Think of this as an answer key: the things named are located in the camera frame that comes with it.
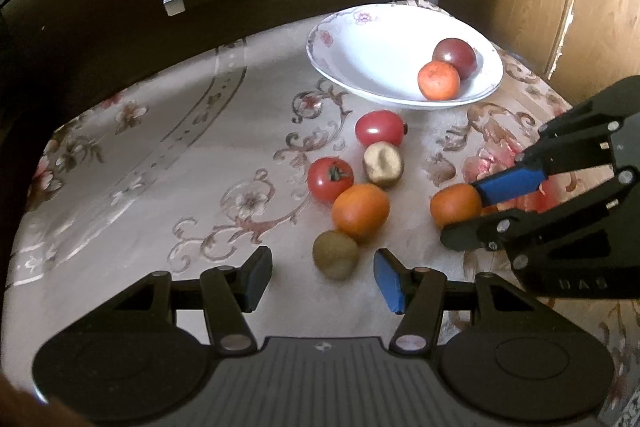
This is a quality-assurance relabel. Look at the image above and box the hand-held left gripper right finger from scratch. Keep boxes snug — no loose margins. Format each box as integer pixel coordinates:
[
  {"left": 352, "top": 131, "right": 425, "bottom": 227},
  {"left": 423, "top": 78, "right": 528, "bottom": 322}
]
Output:
[{"left": 373, "top": 248, "right": 546, "bottom": 356}]

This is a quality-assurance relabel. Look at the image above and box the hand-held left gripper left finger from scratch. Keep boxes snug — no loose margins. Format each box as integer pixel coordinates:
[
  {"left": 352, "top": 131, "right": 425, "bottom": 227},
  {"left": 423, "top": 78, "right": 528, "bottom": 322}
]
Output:
[{"left": 107, "top": 246, "right": 274, "bottom": 356}]

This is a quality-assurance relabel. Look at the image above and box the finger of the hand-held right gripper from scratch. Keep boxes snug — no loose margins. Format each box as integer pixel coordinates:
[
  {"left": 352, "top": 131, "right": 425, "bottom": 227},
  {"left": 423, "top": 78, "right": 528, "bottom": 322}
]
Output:
[
  {"left": 469, "top": 76, "right": 640, "bottom": 206},
  {"left": 440, "top": 168, "right": 637, "bottom": 253}
]

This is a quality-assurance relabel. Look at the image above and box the small orange tangerine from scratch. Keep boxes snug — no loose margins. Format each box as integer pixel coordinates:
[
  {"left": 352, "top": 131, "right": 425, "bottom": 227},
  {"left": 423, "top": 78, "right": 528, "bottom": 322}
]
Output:
[
  {"left": 430, "top": 183, "right": 499, "bottom": 229},
  {"left": 417, "top": 61, "right": 461, "bottom": 101}
]

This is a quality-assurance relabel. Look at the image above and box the white floral bowl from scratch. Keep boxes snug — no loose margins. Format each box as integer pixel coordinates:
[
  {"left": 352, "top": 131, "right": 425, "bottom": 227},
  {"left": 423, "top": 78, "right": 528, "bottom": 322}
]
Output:
[{"left": 306, "top": 4, "right": 504, "bottom": 110}]

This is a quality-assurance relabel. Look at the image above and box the brown kiwi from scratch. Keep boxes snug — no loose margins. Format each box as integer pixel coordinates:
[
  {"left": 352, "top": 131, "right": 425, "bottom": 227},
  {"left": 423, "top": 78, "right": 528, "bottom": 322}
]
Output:
[{"left": 312, "top": 230, "right": 360, "bottom": 280}]

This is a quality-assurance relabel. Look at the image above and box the large orange tangerine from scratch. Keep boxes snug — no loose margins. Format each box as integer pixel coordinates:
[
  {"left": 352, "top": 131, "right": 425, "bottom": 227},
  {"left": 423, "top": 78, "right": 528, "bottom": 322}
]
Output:
[{"left": 332, "top": 183, "right": 391, "bottom": 243}]

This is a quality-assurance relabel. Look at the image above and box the floral beige tablecloth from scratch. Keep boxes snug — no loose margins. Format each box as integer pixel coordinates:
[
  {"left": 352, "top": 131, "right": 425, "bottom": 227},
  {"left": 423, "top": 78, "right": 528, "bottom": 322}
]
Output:
[{"left": 5, "top": 0, "right": 640, "bottom": 427}]

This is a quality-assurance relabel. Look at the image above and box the brown dented fruit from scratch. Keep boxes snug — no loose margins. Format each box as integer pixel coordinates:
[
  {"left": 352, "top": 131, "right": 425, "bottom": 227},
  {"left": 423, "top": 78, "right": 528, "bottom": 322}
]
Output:
[{"left": 362, "top": 142, "right": 404, "bottom": 188}]

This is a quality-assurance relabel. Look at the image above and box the red tomato with green stem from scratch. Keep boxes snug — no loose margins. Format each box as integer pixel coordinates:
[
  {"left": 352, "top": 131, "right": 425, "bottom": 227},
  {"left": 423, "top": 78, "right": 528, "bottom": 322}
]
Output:
[{"left": 307, "top": 157, "right": 355, "bottom": 204}]

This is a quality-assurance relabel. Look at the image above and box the dark red plum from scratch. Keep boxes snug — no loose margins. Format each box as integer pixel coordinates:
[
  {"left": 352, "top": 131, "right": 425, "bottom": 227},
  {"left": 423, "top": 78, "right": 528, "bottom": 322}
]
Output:
[{"left": 432, "top": 38, "right": 478, "bottom": 81}]

